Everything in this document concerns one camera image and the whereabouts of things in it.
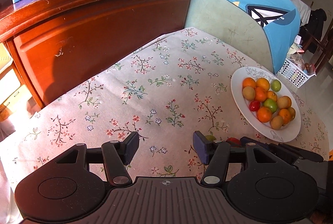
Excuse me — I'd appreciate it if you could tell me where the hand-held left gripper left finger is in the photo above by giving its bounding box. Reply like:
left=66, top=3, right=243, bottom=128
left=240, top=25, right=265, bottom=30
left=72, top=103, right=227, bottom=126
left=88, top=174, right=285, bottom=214
left=44, top=131, right=140, bottom=187

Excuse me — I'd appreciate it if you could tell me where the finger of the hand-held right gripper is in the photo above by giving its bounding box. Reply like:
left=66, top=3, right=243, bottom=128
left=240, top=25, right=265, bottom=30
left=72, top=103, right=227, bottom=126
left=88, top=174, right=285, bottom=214
left=240, top=136, right=324, bottom=165

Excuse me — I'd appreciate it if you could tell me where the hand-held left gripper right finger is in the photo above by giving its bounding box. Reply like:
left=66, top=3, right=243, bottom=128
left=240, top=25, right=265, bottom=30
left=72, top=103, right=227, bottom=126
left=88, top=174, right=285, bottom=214
left=193, top=131, right=297, bottom=185

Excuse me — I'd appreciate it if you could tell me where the white plate with line drawing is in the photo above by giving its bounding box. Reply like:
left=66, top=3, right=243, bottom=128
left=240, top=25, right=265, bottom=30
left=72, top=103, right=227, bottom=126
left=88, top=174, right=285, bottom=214
left=231, top=66, right=302, bottom=143

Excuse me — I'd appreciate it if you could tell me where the floral tablecloth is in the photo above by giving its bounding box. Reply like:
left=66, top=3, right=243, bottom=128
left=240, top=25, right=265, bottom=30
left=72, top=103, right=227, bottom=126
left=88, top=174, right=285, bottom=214
left=0, top=27, right=329, bottom=189

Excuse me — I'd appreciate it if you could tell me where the white plastic basket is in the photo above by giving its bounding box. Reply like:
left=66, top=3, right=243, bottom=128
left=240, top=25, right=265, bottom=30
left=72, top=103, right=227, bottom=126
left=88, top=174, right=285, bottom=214
left=278, top=57, right=317, bottom=88

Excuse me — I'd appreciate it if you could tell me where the snack bag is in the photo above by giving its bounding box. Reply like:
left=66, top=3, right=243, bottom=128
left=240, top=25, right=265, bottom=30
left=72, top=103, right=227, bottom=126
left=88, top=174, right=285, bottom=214
left=287, top=39, right=305, bottom=60

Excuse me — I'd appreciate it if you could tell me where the brown wooden chair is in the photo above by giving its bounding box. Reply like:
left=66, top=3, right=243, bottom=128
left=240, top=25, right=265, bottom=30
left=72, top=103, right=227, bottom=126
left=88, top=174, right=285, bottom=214
left=300, top=24, right=333, bottom=73

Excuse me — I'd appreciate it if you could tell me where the red-brown wooden cabinet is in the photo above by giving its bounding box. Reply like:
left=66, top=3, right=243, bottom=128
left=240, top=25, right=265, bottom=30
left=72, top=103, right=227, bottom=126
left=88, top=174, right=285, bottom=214
left=0, top=0, right=203, bottom=110

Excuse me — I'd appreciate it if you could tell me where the pale cardboard box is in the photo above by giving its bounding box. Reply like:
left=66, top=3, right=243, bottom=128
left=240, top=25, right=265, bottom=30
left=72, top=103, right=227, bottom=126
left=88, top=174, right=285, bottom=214
left=0, top=70, right=34, bottom=123

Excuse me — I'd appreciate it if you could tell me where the pale green sofa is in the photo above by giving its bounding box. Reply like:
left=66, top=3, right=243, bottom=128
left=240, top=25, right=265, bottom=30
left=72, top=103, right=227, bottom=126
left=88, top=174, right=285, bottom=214
left=183, top=0, right=276, bottom=75

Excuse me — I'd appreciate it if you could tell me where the white waffle cloth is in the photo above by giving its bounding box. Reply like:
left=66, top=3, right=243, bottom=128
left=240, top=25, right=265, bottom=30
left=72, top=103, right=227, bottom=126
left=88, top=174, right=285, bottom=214
left=0, top=120, right=20, bottom=224

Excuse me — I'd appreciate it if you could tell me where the black jacket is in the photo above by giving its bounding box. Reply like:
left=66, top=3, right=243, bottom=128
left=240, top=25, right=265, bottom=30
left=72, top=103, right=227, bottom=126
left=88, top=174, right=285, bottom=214
left=306, top=9, right=327, bottom=42

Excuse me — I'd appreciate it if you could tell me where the table with white cloth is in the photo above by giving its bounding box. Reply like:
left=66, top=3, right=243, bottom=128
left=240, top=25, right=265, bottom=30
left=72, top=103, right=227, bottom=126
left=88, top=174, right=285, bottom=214
left=277, top=0, right=313, bottom=21

